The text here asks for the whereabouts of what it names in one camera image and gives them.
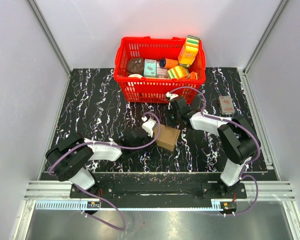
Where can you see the white Kamenoko sponge pack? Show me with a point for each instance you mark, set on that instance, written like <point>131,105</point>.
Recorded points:
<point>226,105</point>

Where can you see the orange cylindrical can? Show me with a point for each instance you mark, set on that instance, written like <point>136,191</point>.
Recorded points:
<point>167,63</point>

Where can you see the red plastic shopping basket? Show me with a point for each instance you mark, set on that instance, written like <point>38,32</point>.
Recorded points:
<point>153,90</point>

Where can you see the aluminium slotted rail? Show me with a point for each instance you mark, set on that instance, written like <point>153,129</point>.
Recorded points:
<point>50,195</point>

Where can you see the yellow green sponge pack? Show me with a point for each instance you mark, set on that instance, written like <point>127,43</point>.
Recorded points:
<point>177,72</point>

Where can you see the aluminium frame post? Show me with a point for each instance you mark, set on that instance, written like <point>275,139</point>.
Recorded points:
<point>35,9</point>
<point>266,34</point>

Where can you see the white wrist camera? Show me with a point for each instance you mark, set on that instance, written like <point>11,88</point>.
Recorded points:
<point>149,127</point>
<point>170,96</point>

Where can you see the left aluminium frame post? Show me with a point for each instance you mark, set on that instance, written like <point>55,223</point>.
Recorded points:
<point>35,9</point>

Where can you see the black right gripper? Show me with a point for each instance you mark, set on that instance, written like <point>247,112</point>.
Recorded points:
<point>170,109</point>

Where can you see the teal white small box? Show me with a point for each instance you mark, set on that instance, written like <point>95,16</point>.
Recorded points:
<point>150,68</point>

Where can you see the right aluminium frame post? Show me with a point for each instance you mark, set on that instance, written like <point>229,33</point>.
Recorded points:
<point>266,34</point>

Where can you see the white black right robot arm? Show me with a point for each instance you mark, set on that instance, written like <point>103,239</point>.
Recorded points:
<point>239,141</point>

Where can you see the white round lid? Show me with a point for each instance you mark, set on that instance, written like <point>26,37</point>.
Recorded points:
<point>135,75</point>

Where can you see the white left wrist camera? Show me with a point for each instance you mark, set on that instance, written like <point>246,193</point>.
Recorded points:
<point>149,127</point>

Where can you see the brown cardboard box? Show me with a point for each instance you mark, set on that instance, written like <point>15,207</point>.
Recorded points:
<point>166,137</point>

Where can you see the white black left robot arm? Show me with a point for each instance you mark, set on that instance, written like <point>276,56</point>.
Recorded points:
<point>68,159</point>

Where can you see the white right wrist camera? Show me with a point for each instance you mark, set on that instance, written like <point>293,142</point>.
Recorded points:
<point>170,96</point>

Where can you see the small orange packet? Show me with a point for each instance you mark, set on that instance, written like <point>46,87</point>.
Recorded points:
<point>192,76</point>

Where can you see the tall orange sponge pack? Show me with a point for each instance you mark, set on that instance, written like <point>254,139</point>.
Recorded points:
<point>188,51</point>

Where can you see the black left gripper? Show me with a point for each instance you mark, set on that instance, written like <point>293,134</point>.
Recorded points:
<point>149,138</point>

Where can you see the pink white small box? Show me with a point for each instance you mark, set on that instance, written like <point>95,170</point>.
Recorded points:
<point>161,73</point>

